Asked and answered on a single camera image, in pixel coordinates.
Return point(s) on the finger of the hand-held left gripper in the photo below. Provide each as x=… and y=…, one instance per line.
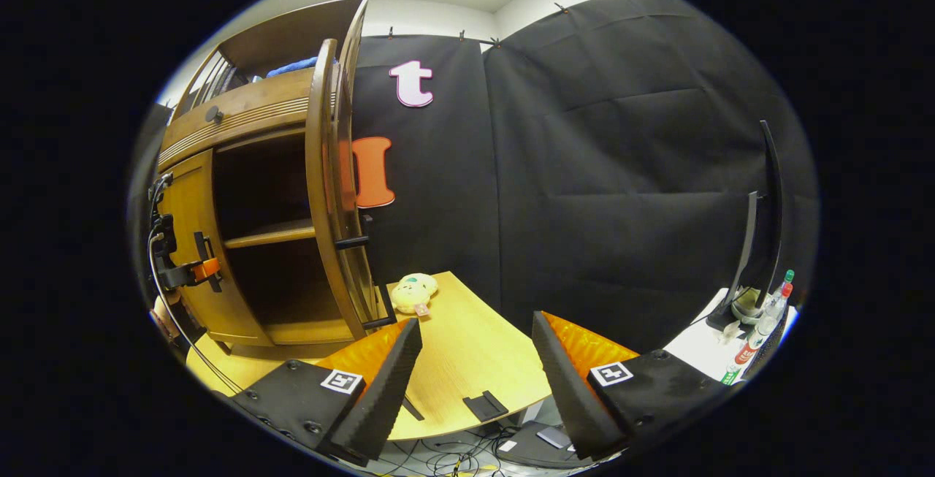
x=175, y=277

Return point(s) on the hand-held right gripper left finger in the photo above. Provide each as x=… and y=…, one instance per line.
x=380, y=404

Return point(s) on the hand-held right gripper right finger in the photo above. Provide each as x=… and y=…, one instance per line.
x=570, y=397

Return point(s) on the wooden shoe cabinet door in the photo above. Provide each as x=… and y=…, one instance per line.
x=190, y=199
x=319, y=170

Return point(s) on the wooden double-door shoe cabinet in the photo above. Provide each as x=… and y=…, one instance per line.
x=285, y=31

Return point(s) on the black table clamp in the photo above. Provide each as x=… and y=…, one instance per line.
x=413, y=408
x=484, y=405

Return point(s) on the yellow plush toy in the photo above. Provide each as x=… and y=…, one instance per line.
x=413, y=291

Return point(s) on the red cap plastic bottle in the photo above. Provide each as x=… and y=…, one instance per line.
x=756, y=338

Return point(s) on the blue folded towel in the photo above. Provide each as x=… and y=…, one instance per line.
x=292, y=67

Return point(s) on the black backdrop cloth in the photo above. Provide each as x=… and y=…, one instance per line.
x=621, y=170

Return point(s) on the green cap plastic bottle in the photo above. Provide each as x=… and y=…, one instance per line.
x=781, y=288

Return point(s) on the dark computer monitor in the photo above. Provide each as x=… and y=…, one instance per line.
x=771, y=192

